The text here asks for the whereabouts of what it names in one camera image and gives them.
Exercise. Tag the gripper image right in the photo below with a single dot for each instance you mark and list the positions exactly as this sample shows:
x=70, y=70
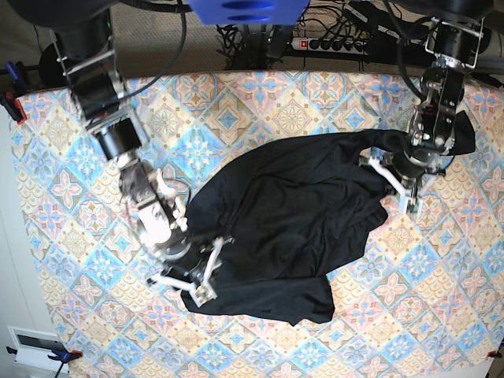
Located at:
x=408, y=168

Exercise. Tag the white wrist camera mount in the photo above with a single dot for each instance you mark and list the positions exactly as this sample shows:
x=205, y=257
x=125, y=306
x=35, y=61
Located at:
x=409, y=200
x=197, y=281

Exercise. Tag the patterned tablecloth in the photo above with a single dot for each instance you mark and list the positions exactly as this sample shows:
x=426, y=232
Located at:
x=427, y=297

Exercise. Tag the red black clamp upper left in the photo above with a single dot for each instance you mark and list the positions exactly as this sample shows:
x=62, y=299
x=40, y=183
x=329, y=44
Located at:
x=9, y=98

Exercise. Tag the black round speaker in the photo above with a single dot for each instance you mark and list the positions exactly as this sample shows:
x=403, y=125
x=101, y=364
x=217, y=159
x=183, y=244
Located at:
x=51, y=68

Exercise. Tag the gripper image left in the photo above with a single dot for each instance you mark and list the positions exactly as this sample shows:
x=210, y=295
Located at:
x=189, y=256

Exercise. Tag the white power strip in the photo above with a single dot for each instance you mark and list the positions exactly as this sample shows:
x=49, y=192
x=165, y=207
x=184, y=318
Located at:
x=337, y=45

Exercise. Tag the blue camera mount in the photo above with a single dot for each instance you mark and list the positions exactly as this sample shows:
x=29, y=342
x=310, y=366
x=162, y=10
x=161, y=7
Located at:
x=281, y=12

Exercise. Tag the blue clamp lower left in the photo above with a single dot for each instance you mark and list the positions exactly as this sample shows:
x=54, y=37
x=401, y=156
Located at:
x=63, y=356

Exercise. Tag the black t-shirt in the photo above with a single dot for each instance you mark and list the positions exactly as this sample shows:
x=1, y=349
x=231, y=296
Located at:
x=297, y=209

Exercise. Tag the orange clamp lower right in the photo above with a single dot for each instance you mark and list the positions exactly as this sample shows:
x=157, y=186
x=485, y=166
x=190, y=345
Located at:
x=495, y=354

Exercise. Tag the white wall vent box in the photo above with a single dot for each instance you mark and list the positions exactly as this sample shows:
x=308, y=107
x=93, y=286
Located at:
x=34, y=347

